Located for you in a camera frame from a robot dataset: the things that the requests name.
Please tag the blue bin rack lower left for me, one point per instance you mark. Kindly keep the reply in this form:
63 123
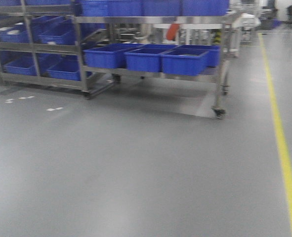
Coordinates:
25 65

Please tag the blue bin cart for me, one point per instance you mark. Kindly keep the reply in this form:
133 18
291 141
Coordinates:
147 58
190 60
111 56

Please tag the steel shelf rack left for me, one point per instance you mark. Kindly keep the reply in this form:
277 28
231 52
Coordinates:
87 34

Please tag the blue bin rack lower right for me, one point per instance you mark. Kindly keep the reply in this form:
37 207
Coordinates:
65 69

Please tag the orange red object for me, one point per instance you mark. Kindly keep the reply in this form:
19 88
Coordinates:
172 32

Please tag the blue bin rack middle right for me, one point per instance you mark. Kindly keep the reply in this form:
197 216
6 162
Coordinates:
62 34

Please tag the blue bin rack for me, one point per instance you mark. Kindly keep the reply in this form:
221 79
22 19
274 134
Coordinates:
65 69
25 65
18 33
62 34

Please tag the blue bin cart front middle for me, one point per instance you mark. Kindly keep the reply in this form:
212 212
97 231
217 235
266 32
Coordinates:
147 58

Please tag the steel cart with wheels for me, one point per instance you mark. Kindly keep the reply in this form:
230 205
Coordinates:
217 75

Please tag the blue bins on cart top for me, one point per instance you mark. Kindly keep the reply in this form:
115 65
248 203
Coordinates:
129 8

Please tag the blue bin cart front left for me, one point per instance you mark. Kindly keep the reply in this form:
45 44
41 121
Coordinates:
111 56

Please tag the blue bin rack middle left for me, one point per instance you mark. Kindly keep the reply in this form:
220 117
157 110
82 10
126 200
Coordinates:
18 33

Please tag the blue bin cart front right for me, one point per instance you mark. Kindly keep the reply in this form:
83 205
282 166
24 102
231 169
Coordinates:
190 60

